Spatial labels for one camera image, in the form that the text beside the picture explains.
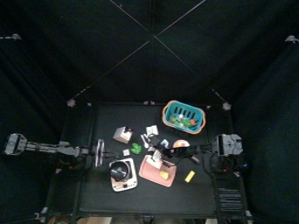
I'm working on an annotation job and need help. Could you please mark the grey toy toaster box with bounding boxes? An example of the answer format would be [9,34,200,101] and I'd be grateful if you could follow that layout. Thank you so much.
[112,126,134,144]

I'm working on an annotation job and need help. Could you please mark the green toy leaf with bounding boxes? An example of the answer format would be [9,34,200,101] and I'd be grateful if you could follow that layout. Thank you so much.
[129,142,142,155]

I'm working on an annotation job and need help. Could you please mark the white paper card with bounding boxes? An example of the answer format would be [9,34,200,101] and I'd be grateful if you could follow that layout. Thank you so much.
[144,124,160,137]

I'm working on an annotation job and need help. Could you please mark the white toy stove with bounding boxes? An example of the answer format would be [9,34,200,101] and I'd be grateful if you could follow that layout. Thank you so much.
[108,157,138,193]

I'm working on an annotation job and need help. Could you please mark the white plastic spoon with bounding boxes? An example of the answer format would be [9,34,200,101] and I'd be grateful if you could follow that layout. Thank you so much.
[140,134,150,149]

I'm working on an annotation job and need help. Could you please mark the pink toy donut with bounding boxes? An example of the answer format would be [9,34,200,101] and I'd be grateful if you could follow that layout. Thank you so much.
[172,139,192,149]

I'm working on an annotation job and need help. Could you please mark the white striped toy piece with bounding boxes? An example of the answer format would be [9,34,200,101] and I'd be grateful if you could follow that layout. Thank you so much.
[145,150,164,170]

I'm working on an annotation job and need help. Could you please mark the pink cutting board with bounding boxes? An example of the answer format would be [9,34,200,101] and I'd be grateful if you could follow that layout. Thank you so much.
[137,154,177,188]

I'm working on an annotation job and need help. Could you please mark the yellow toy block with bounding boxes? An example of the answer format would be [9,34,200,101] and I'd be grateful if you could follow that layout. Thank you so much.
[182,170,196,184]

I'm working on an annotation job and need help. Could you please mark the teal basket with orange rim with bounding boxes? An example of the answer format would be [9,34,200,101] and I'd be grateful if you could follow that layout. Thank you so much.
[161,100,206,135]

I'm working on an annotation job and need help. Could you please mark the green toy vegetable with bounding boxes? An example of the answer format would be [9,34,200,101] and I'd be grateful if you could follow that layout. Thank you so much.
[169,115,194,129]

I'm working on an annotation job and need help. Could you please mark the black toy pan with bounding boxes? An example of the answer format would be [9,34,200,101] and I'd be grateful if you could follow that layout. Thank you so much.
[108,161,130,182]

